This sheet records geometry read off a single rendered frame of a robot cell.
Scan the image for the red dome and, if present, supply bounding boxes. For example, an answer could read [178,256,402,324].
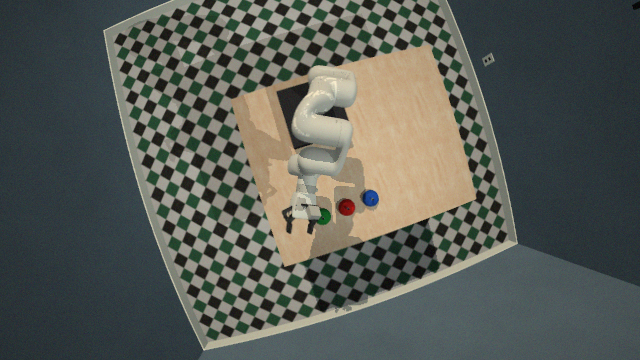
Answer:
[338,199,355,216]

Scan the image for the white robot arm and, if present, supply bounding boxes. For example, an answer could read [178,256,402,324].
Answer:
[288,65,357,194]

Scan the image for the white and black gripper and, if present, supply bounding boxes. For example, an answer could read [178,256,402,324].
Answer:
[282,191,318,235]

